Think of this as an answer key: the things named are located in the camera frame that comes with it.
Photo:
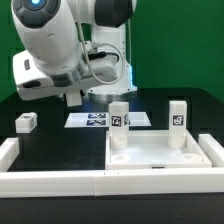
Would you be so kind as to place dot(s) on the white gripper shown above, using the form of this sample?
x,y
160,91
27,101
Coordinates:
x,y
31,83

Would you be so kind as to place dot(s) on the white U-shaped obstacle fence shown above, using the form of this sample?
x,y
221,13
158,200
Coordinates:
x,y
102,183

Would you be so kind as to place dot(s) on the white fiducial marker sheet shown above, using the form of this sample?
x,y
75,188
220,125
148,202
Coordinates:
x,y
101,119

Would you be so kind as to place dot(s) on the white square tabletop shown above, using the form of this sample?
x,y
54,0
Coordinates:
x,y
148,149

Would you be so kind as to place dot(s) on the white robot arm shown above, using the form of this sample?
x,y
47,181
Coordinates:
x,y
71,46

